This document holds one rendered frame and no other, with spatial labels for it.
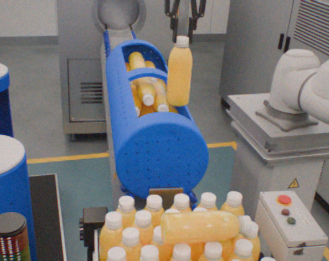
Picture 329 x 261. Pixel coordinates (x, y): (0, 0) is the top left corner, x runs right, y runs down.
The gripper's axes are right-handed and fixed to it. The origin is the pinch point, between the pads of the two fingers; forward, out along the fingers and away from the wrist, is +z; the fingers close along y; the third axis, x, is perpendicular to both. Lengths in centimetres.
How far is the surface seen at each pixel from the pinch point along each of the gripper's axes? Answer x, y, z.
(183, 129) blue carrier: 11.1, 0.0, 26.1
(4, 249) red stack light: 59, 42, 25
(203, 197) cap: 30.4, -2.5, 36.5
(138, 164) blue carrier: 11.1, 12.8, 37.6
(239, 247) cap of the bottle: 50, -6, 37
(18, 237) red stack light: 58, 39, 23
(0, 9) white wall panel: -480, 144, 92
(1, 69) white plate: -90, 70, 42
